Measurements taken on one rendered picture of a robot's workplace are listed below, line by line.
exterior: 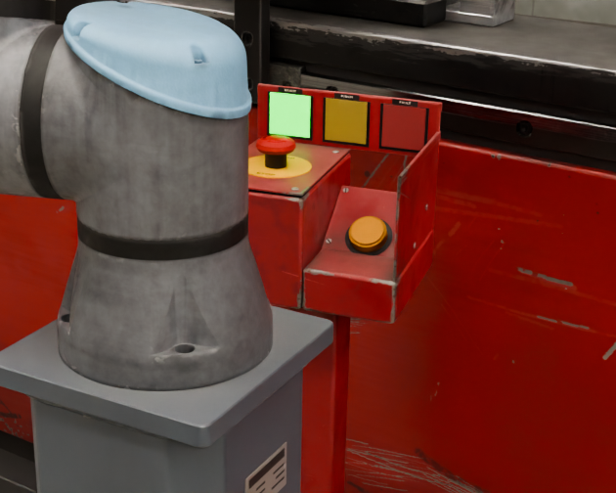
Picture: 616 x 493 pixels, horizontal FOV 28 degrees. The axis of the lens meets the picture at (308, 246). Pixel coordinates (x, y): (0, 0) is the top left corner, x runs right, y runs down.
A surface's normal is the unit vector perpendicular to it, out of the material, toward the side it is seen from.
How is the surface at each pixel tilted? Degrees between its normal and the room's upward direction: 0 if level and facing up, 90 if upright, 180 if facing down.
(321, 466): 90
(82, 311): 73
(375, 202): 35
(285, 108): 90
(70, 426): 90
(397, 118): 90
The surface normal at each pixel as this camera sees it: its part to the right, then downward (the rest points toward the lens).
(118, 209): -0.36, 0.34
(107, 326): -0.41, 0.03
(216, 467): 0.29, 0.36
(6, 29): 0.62, 0.15
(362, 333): -0.58, 0.29
